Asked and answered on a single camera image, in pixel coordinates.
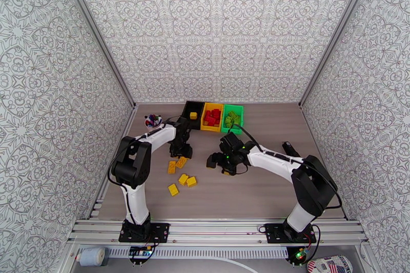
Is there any green plastic bin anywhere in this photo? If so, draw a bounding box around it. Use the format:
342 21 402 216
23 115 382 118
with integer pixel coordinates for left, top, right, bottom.
220 103 245 136

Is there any white tape roll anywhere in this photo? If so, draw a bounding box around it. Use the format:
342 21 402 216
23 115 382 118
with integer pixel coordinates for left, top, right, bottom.
76 247 109 267

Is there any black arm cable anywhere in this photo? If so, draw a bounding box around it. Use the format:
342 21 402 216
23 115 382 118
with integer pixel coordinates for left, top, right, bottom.
228 124 262 152
107 150 132 218

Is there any yellow plastic bin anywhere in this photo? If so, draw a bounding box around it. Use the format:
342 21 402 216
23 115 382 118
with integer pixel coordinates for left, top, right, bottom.
200 102 224 133

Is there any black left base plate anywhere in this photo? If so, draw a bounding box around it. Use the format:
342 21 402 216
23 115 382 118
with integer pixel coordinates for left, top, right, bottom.
118 222 171 244

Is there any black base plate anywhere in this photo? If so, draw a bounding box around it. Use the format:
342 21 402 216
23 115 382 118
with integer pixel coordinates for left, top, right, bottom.
118 222 171 244
265 223 317 245

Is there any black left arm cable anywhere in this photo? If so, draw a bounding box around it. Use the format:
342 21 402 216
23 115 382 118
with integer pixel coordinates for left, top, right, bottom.
107 150 132 218

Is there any small green circuit board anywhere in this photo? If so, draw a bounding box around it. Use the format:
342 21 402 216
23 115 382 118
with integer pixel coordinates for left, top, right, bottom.
293 248 310 262
129 245 153 258

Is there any aluminium side rail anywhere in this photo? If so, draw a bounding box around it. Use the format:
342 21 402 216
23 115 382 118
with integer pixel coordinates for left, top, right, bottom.
299 103 350 220
86 103 139 220

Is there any flag patterned object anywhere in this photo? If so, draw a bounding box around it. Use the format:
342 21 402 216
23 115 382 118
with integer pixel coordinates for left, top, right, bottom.
306 255 353 273

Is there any white slotted cable duct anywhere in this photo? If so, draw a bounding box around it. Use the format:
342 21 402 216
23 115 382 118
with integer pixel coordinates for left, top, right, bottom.
107 247 289 260

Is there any aluminium frame post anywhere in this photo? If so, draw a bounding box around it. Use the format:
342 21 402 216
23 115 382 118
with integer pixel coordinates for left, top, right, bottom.
299 0 377 110
54 0 137 110

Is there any thin black base wire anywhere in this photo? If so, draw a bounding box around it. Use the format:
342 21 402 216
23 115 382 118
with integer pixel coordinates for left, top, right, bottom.
129 241 160 266

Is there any pink cup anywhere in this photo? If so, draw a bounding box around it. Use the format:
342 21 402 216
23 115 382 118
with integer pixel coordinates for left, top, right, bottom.
145 120 165 132

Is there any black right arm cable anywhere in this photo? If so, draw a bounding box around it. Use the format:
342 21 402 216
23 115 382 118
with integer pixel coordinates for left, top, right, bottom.
228 124 262 152

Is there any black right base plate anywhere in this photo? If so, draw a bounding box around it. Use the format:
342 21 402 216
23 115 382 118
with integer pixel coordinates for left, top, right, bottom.
265 223 317 245

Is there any black plastic bin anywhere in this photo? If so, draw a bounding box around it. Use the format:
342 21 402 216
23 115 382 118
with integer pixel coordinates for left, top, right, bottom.
181 100 206 131

